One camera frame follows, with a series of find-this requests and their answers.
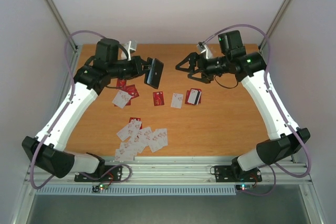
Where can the black leather card holder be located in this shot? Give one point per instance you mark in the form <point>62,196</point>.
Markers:
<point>153,72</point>

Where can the white floral card pile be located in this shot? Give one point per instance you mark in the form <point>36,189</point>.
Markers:
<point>135,138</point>

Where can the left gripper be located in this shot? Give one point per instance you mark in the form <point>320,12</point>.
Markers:
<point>138,71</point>

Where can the red card with white card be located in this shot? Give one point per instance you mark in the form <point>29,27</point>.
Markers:
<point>193,97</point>

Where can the frame post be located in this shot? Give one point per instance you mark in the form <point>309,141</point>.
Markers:
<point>279,15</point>
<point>58,17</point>

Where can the red card centre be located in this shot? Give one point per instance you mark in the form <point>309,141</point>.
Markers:
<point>158,98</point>

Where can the controller board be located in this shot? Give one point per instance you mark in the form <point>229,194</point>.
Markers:
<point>99,188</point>
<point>245,187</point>

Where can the right controller board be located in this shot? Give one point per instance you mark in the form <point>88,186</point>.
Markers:
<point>245,187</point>

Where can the aluminium table edge rail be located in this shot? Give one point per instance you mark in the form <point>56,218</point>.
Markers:
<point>182,170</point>

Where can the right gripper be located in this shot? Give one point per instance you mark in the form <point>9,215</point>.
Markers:
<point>200,65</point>

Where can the white floral card left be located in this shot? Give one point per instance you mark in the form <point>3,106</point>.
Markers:
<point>121,99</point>

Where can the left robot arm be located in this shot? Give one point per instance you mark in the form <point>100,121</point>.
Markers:
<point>46,150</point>

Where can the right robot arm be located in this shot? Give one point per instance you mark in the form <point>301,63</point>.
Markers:
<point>286,137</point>

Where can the left frame post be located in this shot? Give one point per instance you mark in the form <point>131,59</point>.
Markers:
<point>58,17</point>

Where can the red card under pile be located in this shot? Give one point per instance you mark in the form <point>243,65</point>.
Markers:
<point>132,120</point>

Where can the red card far left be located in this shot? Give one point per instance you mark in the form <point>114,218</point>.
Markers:
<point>121,84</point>

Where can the left controller board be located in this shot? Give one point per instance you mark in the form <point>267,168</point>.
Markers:
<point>99,188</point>

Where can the right frame post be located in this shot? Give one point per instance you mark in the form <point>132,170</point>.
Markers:
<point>279,15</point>

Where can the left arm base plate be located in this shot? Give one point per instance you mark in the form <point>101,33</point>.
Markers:
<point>108,174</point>

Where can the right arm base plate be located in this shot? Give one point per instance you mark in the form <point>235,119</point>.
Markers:
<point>231,174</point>

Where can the white floral card centre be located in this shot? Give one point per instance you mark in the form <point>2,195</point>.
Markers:
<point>177,100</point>

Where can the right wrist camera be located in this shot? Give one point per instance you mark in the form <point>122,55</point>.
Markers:
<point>204,50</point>

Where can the grey slotted cable duct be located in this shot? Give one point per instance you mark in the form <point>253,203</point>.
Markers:
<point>139,190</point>

